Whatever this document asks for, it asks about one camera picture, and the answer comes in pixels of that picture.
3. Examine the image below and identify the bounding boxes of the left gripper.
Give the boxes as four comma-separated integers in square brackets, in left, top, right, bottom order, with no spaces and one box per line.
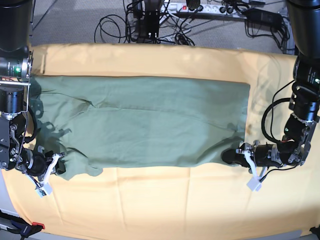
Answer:
[221,141,284,168]

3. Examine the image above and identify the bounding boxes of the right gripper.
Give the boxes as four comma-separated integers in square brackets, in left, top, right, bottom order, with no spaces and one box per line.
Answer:
[25,149,66,179]

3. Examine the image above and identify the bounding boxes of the green T-shirt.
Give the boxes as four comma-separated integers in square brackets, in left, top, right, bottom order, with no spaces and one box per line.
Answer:
[29,76,250,180]

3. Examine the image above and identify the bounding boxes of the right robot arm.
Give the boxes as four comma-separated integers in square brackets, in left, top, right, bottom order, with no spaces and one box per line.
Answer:
[0,0,66,180]

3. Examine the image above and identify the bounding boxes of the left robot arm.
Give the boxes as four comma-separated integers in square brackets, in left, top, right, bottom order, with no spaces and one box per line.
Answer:
[221,0,320,168]

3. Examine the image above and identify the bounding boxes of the yellow table cloth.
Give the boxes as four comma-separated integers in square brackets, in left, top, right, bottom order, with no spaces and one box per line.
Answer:
[2,43,320,240]

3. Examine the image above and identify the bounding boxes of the orange black clamp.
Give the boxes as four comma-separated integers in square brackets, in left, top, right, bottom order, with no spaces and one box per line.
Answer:
[0,211,45,240]

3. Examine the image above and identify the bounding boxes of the black clamp right corner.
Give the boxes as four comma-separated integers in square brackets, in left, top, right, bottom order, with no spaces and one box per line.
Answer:
[309,226,320,239]

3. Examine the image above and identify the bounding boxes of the black power adapter brick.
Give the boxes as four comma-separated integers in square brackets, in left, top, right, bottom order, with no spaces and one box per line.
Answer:
[243,8,283,30]

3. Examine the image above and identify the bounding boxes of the white power strip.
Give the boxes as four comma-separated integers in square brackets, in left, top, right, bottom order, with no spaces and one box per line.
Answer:
[160,1,246,19]

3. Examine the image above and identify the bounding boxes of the tangled black floor cables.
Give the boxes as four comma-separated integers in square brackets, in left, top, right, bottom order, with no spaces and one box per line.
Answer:
[93,0,196,47]

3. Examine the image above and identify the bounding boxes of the black camera stand post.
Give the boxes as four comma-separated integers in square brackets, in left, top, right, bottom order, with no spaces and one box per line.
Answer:
[132,0,164,44]

